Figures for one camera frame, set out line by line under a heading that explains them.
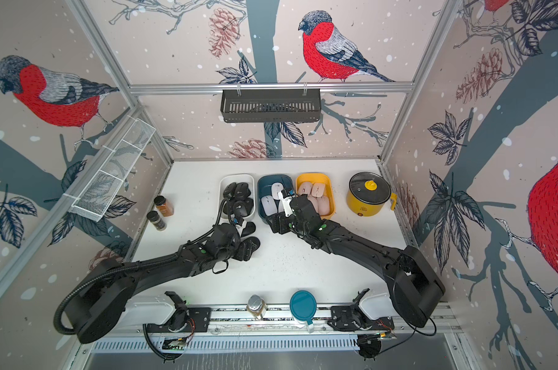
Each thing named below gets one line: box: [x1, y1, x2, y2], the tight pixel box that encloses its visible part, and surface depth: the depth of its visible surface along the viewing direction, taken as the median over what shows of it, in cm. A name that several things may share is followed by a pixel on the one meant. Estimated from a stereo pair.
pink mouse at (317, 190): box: [311, 182, 326, 198], surface depth 106 cm
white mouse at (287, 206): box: [280, 195, 294, 217], surface depth 74 cm
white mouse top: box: [271, 181, 285, 200], surface depth 106 cm
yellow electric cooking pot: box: [346, 178, 398, 217], surface depth 95 cm
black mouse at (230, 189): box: [222, 181, 237, 197], surface depth 106 cm
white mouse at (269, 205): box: [261, 195, 278, 216], surface depth 103 cm
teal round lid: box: [289, 289, 318, 326], surface depth 71 cm
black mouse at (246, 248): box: [232, 236, 261, 262], surface depth 79 cm
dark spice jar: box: [146, 210, 168, 232], surface depth 92 cm
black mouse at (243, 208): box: [232, 197, 254, 219], surface depth 99 cm
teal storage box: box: [257, 174, 294, 224], surface depth 107 cm
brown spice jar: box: [153, 195, 175, 218], surface depth 97 cm
